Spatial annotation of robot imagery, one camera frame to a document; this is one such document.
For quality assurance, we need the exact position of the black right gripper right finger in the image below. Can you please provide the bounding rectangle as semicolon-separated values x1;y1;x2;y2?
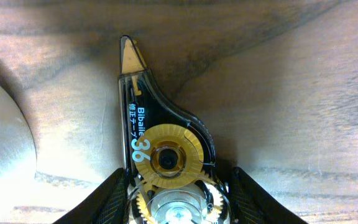
229;167;307;224

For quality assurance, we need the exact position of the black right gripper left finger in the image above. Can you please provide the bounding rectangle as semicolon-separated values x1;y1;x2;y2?
53;168;128;224

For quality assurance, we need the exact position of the black yellow correction tape dispenser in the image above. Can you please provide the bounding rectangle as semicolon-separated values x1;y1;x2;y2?
119;35;232;224

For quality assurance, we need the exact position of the white tape roll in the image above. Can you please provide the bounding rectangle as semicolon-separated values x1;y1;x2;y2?
0;86;36;183

